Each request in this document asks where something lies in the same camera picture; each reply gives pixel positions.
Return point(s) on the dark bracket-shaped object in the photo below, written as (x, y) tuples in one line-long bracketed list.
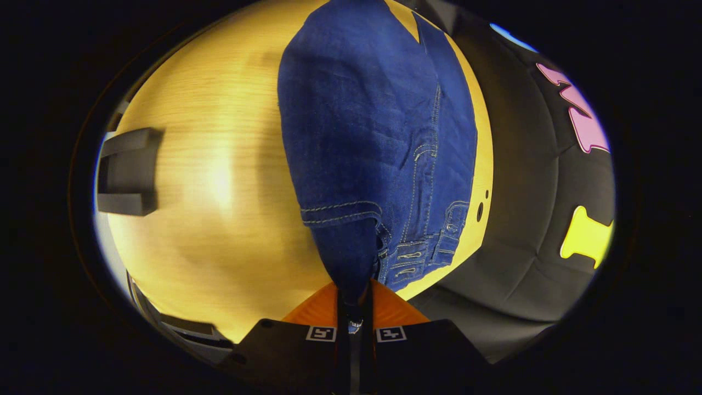
[(131, 170)]

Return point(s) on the blue denim jeans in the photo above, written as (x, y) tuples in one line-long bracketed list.
[(356, 137)]

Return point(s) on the grey metal bar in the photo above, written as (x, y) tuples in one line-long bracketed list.
[(186, 329)]

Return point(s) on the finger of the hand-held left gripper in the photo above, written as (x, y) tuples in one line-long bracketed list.
[(307, 356), (417, 356)]

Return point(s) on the black backdrop cloth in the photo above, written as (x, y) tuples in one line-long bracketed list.
[(521, 192)]

